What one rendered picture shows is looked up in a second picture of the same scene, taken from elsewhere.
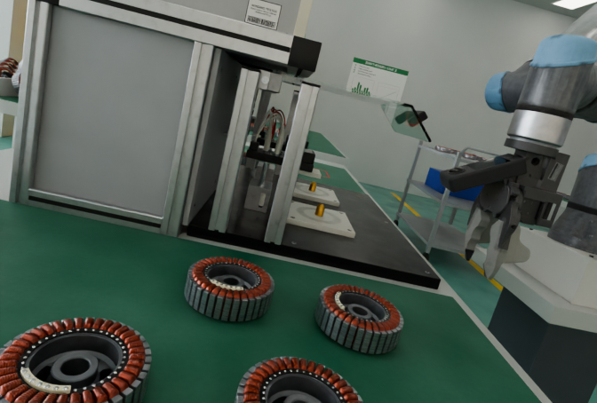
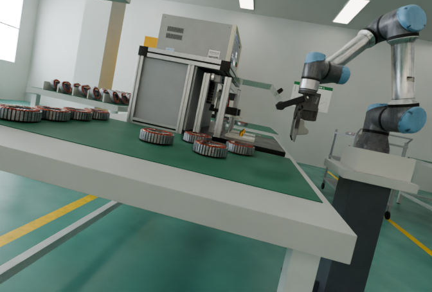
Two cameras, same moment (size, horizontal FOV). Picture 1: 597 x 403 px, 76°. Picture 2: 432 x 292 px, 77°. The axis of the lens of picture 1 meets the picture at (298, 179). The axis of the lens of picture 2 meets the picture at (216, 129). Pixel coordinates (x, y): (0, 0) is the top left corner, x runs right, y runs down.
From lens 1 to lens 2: 0.64 m
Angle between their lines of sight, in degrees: 14
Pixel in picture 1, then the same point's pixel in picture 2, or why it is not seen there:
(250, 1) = (209, 50)
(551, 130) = (309, 84)
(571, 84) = (314, 68)
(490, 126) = not seen: hidden behind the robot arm
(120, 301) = not seen: hidden behind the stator
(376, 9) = (307, 50)
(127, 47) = (166, 67)
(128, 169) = (165, 110)
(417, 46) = not seen: hidden behind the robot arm
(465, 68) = (375, 83)
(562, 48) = (310, 56)
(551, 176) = (314, 101)
